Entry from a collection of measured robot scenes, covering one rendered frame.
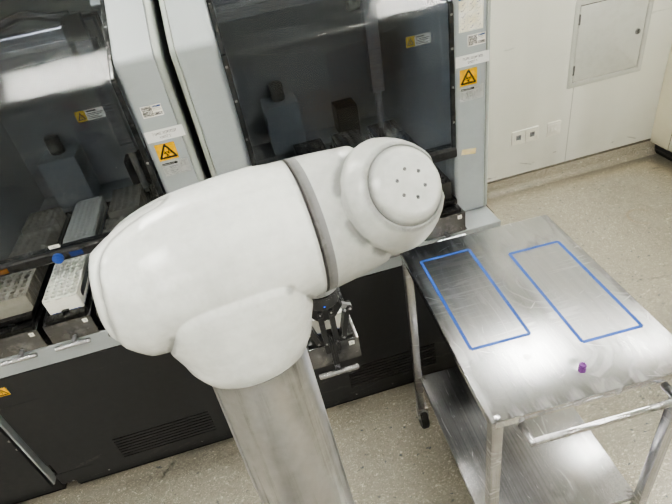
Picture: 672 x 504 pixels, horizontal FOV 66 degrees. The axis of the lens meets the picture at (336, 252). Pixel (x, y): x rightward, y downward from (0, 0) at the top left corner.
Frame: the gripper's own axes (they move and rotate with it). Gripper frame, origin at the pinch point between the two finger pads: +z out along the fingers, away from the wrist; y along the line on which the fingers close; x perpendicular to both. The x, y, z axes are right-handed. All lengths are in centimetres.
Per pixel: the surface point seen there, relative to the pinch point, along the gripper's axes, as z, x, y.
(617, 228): 80, -101, -165
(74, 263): -7, -61, 69
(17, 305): -6, -47, 84
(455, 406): 52, -10, -35
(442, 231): 4, -40, -45
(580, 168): 77, -160, -183
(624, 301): -2, 13, -68
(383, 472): 80, -13, -8
